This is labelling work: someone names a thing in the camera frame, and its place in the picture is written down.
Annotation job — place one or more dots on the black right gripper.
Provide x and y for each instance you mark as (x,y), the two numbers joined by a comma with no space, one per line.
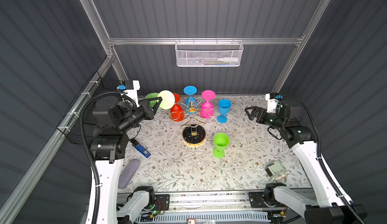
(262,111)

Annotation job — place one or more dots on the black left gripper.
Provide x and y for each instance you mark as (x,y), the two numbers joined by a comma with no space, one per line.
(149,112)

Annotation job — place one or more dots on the green wine glass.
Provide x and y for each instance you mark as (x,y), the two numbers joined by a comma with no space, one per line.
(168,99)
(221,142)

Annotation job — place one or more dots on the red wine glass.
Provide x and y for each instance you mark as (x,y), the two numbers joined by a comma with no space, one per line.
(176,112)

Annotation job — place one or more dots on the blue wine glass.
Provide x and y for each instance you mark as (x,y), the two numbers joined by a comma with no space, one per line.
(224,106)
(190,102)

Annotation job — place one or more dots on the pink wine glass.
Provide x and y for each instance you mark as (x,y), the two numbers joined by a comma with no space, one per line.
(207,110)

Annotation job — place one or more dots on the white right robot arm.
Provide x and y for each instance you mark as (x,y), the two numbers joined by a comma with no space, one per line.
(332,205)

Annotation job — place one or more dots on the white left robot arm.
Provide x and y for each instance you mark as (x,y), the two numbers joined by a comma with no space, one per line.
(116,114)

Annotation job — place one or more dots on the blue wine glass on rack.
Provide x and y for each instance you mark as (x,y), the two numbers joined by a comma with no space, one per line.
(190,102)

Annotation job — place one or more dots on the gold wine glass rack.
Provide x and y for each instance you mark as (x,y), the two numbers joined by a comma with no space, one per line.
(193,132)

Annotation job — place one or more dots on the small white scale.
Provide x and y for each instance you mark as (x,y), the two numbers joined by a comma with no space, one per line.
(275,170)

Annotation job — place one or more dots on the white mesh basket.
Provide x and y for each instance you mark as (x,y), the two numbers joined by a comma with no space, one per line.
(205,53)

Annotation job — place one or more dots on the white marker in basket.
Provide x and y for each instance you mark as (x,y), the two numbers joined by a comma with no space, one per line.
(229,60)

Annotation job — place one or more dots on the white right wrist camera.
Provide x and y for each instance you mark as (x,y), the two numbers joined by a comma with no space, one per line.
(273,102)

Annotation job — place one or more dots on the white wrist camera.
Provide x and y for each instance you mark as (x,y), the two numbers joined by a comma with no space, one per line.
(130,88)
(273,102)

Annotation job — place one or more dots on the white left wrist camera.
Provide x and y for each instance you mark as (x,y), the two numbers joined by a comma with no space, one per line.
(130,88)

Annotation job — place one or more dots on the blue handled tool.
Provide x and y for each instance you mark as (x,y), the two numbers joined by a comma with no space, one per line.
(140,148)

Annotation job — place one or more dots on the black wire basket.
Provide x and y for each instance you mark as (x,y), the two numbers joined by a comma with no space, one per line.
(71,127)

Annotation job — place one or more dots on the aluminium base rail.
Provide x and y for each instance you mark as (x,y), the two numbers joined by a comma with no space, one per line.
(221,207)

